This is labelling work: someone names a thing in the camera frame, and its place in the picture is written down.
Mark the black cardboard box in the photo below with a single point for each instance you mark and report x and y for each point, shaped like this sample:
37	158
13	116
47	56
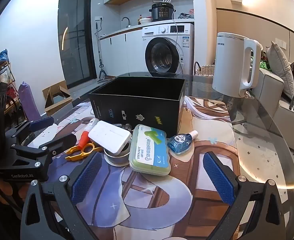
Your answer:
137	105

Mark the black pressure cooker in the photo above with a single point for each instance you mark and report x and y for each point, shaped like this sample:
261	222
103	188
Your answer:
162	12

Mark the printed desk mat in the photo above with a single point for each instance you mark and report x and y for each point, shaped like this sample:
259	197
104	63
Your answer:
162	200

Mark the small brown bottle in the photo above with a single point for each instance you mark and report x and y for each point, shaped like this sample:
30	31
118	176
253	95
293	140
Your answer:
139	20

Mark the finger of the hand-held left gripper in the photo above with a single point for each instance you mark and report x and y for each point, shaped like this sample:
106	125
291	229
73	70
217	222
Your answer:
43	124
54	146

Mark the pile of colourful clothes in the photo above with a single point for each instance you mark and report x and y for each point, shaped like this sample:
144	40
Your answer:
264	63

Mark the green plastic case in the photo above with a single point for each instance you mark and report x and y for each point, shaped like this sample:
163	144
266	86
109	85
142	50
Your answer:
149	152

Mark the round grey container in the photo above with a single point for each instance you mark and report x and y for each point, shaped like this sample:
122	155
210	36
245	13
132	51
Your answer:
114	160

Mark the white bowl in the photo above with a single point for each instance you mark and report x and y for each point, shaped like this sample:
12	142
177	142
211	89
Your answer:
145	20

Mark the dark glass door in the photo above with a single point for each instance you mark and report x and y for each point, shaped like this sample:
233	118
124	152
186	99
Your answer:
74	37

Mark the white power bank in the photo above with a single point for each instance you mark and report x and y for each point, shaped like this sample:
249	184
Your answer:
109	136

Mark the white base cabinet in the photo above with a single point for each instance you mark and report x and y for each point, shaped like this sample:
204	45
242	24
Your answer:
119	55

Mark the white washing machine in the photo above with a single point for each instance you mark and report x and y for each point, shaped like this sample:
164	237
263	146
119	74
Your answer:
184	60

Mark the red capped white tube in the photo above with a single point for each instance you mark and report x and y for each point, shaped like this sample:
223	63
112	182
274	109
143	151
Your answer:
83	138

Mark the brown cardboard box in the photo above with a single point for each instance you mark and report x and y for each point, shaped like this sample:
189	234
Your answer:
54	105

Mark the purple rolled mat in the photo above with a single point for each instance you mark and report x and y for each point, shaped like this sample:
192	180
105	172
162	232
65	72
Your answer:
29	102

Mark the beige wall socket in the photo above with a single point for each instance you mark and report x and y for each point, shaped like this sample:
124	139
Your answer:
281	43

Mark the wicker basket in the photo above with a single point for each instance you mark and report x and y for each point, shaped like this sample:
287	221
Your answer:
205	70

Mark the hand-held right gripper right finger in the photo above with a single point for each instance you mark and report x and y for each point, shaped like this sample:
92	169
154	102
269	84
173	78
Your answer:
218	180

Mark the white electric kettle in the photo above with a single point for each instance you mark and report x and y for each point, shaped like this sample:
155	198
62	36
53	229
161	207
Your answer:
229	62

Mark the black faucet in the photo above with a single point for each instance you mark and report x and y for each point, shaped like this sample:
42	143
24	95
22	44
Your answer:
127	19

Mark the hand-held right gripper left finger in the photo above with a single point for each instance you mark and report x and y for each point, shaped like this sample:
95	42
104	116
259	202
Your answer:
86	177

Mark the crumpled cloth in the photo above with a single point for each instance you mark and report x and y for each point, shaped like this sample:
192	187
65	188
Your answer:
184	15

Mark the grey sofa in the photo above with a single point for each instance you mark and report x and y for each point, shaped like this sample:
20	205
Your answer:
272	92

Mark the yellow plastic tool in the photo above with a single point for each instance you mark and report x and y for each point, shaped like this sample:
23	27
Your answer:
86	148

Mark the mop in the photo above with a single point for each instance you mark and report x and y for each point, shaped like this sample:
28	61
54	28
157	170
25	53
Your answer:
99	55

